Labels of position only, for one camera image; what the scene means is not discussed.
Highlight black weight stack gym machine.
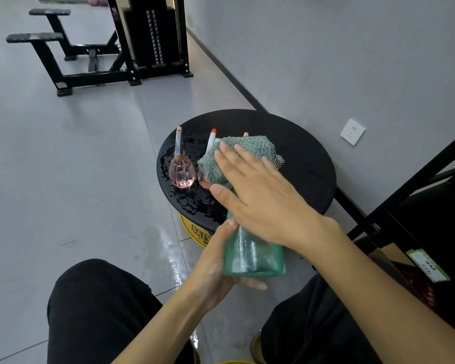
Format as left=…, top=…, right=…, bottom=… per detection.
left=106, top=0, right=194, bottom=87

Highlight person's right forearm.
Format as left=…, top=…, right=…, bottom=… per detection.
left=310, top=220, right=455, bottom=364

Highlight green textured cleaning cloth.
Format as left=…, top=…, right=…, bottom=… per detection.
left=197, top=135, right=285, bottom=191

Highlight person's left forearm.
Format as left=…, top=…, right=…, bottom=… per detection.
left=112, top=278, right=217, bottom=364

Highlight black gym bench frame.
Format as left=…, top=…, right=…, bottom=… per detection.
left=6, top=8, right=130, bottom=97

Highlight person's left shoe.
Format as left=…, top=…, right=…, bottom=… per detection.
left=189, top=335, right=201, bottom=364

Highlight person's left hand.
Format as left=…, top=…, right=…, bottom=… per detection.
left=184, top=218, right=268, bottom=312

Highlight person's right hand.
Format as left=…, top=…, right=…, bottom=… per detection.
left=209, top=141, right=343, bottom=259

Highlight person's right leg black trousers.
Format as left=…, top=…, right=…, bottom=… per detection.
left=259, top=272, right=383, bottom=364

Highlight red plastic crate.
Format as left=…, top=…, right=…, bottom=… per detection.
left=394, top=261, right=437, bottom=308

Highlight brown cardboard box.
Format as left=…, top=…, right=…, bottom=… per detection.
left=367, top=242, right=416, bottom=266

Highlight person's leg black trousers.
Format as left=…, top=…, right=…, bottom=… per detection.
left=47, top=258, right=195, bottom=364
left=259, top=272, right=383, bottom=364

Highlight white wall socket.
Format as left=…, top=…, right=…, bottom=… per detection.
left=340, top=118, right=366, bottom=147

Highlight pink glass bottle red-tipped tube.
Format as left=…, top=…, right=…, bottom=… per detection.
left=197, top=128, right=218, bottom=190

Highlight green and white label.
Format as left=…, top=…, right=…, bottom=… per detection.
left=405, top=248, right=451, bottom=283

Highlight yellow drum table base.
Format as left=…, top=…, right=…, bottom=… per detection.
left=179, top=213, right=215, bottom=248

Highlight black metal shelf frame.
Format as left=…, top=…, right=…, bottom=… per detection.
left=333, top=126, right=455, bottom=335

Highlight person's left leg black trousers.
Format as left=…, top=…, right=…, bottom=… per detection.
left=47, top=258, right=195, bottom=364

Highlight person's right shoe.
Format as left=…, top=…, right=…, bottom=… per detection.
left=250, top=331, right=267, bottom=364

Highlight green glass bottle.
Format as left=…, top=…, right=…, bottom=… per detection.
left=222, top=189, right=287, bottom=277

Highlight person's shoe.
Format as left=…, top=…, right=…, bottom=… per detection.
left=250, top=331, right=267, bottom=364
left=189, top=335, right=201, bottom=364

